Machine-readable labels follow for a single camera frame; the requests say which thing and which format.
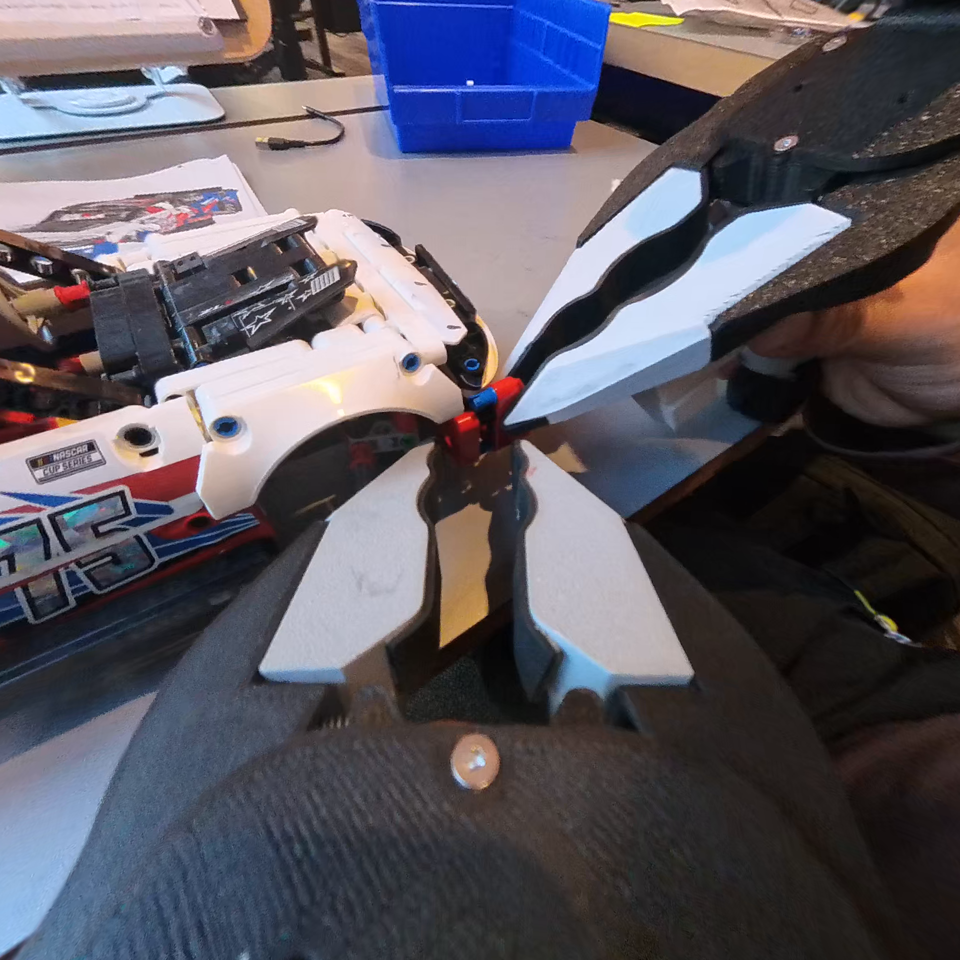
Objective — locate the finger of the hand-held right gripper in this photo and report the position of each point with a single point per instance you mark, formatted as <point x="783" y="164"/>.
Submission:
<point x="675" y="330"/>
<point x="630" y="225"/>

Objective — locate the toy race car model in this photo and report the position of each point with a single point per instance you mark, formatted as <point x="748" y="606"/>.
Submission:
<point x="262" y="390"/>

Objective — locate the blue container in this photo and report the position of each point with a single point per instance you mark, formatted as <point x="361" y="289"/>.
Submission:
<point x="487" y="75"/>

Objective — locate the neighbouring grey desk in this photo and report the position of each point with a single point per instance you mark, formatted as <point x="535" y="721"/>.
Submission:
<point x="675" y="52"/>

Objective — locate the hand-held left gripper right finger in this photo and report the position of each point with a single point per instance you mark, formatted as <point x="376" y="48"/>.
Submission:
<point x="592" y="600"/>

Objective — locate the person's right hand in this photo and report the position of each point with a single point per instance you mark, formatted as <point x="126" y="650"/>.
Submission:
<point x="900" y="337"/>

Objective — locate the open instruction booklet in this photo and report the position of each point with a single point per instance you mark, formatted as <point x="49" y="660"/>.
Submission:
<point x="112" y="195"/>

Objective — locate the red beam assembly blue pins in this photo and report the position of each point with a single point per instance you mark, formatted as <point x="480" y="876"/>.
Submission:
<point x="499" y="397"/>

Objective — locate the scattered paper sheets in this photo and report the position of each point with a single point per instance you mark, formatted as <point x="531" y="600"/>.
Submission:
<point x="750" y="7"/>

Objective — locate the dark backpack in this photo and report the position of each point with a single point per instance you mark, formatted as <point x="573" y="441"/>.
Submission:
<point x="862" y="540"/>

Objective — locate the yellow sticky note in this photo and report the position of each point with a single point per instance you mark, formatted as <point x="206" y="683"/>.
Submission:
<point x="645" y="19"/>

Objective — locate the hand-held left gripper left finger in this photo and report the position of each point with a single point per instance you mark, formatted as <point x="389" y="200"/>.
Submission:
<point x="360" y="592"/>

